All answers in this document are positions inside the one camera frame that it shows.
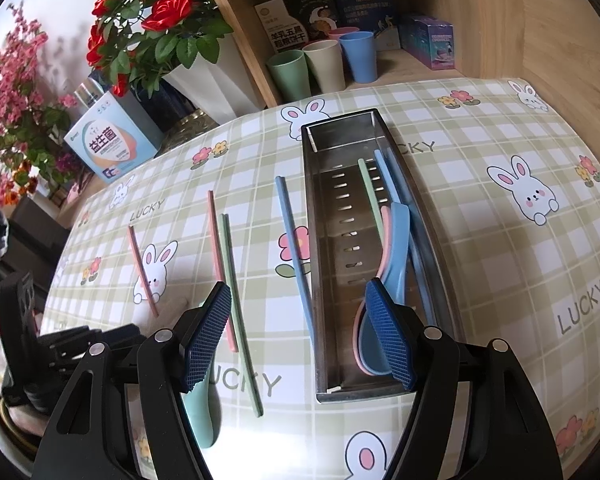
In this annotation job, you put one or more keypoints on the white and blue supplement box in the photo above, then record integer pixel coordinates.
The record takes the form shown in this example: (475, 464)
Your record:
(115, 140)

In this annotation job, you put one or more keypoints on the dark blue picture box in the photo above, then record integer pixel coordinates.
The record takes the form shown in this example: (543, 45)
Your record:
(365, 10)

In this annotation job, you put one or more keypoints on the stainless steel utensil holder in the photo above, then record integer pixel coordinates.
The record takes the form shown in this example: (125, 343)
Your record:
(340, 200)

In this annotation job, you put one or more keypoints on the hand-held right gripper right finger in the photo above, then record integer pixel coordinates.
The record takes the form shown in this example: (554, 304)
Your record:
(387, 335)

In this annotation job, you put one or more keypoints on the green chopstick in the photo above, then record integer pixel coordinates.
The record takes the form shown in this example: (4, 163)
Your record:
(371, 195)
(240, 320)

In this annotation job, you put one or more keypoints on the checked rabbit print table mat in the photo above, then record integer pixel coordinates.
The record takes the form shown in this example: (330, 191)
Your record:
(480, 260)

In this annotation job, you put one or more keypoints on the black chair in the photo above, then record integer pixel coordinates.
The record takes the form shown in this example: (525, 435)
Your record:
(40, 240)

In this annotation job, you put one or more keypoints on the purple box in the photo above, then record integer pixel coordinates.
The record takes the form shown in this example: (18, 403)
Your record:
(430, 42)

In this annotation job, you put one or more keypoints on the pink spoon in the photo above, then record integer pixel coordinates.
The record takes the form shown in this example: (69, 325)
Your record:
(386, 240)

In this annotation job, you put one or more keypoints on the white and green biscuit box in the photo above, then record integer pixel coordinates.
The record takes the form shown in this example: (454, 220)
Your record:
(277, 25)

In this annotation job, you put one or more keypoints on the white and gold round object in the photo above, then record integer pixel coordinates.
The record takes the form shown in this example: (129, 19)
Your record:
(5, 435)

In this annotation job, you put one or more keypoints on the pink cherry blossom arrangement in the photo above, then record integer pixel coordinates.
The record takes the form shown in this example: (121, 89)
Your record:
(15, 125)

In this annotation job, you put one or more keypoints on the box with steel cup picture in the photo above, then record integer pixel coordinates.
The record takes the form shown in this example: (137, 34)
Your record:
(87, 95)

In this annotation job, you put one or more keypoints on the blue cup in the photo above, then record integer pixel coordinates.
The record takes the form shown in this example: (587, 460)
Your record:
(359, 57)

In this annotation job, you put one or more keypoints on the blue chopstick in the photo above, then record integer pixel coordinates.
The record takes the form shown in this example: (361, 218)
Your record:
(292, 245)
(392, 180)

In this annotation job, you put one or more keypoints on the beige cup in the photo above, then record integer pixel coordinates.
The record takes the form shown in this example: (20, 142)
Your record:
(325, 67)

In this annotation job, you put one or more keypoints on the green cup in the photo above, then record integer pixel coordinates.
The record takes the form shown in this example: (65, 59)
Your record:
(290, 80)

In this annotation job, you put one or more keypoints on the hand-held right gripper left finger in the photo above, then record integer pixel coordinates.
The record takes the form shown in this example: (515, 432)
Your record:
(207, 340)

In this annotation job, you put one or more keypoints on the dark box with moon picture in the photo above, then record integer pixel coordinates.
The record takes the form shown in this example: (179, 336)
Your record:
(312, 10)

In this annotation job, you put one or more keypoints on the red roses in white pot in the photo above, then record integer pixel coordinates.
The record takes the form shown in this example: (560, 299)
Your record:
(170, 25)

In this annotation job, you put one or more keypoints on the green spoon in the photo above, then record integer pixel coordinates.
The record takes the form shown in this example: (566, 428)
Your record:
(202, 420)

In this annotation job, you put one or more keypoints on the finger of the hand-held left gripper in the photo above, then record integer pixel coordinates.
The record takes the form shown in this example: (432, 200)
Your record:
(65, 342)
(126, 332)

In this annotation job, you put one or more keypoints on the pink cup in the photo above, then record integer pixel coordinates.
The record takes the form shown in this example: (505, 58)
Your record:
(341, 34)

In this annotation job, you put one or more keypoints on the blue spoon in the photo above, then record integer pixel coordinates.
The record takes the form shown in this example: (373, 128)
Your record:
(400, 250)

